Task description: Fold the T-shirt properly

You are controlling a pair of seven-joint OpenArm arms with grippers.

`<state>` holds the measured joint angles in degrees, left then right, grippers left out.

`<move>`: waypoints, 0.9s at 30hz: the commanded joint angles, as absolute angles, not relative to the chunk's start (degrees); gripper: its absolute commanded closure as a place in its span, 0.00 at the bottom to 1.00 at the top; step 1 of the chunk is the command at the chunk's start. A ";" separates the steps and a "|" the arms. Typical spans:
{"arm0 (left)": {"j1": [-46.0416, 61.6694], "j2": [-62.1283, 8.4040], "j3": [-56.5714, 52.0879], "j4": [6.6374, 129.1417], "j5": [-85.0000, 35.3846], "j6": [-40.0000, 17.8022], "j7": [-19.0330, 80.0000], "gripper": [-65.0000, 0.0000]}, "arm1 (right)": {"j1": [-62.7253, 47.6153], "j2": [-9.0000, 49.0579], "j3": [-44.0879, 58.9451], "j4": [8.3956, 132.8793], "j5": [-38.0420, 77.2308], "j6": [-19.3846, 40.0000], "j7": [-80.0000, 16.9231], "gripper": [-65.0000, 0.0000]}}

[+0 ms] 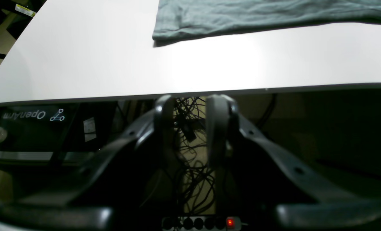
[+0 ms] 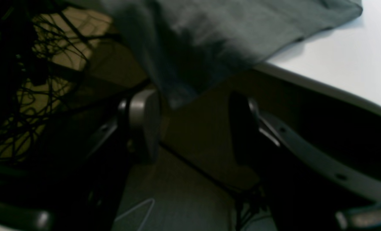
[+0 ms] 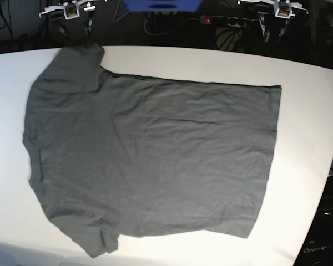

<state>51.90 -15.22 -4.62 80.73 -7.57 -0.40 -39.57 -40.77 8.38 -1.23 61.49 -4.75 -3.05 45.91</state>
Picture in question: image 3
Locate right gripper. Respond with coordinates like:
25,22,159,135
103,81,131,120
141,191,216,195
50,12,94,44

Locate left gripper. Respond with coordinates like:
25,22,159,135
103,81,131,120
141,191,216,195
257,12,291,42

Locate grey T-shirt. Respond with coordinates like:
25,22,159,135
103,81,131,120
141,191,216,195
23,45,281,258

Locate black power strip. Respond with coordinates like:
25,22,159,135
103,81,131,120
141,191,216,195
199,15,260,28

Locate blue plastic box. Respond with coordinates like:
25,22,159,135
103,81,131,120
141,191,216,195
123,0,202,12

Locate black OpenArm labelled box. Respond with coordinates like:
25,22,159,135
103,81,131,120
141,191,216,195
294,204,333,266

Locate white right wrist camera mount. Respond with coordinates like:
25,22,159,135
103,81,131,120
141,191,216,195
39,0,96,20

